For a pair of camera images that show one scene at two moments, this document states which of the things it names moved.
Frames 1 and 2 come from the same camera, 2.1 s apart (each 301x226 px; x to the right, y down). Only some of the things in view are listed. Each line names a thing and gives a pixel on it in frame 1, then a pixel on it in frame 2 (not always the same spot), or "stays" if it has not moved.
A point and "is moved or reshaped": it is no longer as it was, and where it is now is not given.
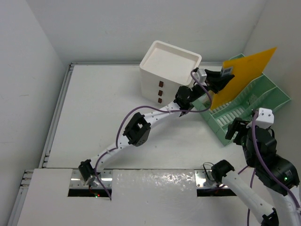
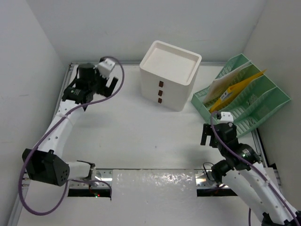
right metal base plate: [203, 179] stays
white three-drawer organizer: [165, 69] stays
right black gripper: [236, 124] → [207, 130]
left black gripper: [216, 84] → [105, 91]
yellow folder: [247, 69] is moved or reshaped
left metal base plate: [77, 181] stays
